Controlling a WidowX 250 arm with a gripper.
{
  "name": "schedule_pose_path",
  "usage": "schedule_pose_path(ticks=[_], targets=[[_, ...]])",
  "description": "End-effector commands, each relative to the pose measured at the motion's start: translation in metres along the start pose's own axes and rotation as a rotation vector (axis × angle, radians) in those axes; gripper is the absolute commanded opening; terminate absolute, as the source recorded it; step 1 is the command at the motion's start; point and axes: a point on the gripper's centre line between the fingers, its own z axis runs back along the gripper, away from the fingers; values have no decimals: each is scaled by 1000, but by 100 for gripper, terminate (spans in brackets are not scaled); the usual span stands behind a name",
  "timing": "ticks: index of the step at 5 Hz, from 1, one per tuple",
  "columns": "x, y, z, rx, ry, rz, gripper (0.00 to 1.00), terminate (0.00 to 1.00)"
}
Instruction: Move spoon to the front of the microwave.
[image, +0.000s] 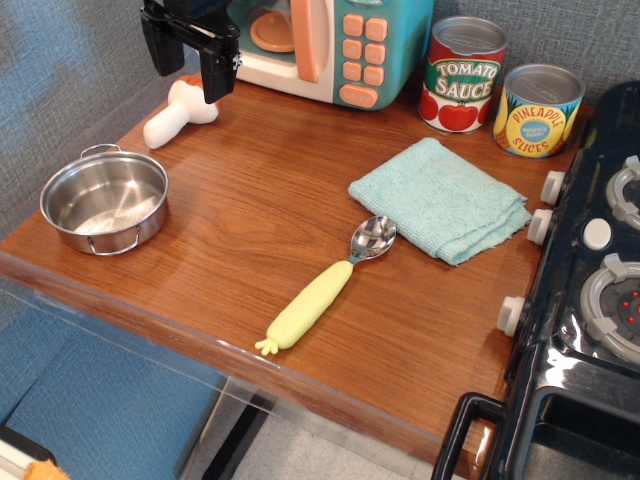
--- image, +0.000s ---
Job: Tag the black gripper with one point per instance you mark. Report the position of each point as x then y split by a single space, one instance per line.
167 25

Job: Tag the spoon with yellow handle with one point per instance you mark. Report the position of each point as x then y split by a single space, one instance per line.
371 239

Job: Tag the orange plate inside microwave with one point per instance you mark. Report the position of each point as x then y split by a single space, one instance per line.
273 32

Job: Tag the teal toy microwave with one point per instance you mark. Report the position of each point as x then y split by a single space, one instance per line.
357 54

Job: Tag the white plush mushroom toy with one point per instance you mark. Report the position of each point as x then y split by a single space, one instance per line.
185 105

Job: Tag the small steel pot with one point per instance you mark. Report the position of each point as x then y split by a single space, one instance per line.
108 201

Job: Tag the tomato sauce can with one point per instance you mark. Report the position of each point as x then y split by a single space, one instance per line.
464 61

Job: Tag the light blue folded cloth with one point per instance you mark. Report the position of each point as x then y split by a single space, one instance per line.
441 203

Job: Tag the pineapple slices can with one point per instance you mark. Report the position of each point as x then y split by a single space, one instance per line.
537 109

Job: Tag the white upper stove knob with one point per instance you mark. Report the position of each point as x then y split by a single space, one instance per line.
551 187

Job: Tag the white stove knob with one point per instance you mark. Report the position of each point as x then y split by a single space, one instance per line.
509 314
551 187
539 226

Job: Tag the white middle stove knob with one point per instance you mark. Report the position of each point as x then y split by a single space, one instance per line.
539 226

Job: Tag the white lower stove knob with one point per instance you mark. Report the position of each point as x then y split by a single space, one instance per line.
509 314

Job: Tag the orange object bottom left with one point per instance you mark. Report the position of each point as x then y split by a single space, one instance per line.
44 470

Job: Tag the black toy stove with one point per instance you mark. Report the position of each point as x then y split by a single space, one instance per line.
571 409

